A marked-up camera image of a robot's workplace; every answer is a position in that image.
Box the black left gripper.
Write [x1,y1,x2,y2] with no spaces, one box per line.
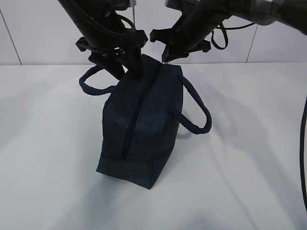
[76,30,148,79]

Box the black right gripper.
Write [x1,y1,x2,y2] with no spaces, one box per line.
[150,24,211,63]

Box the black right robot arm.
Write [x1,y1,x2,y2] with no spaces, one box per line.
[150,0,307,62]

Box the dark blue lunch bag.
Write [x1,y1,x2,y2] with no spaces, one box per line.
[79,55,212,189]

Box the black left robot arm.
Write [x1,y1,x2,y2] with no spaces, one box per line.
[59,0,148,80]

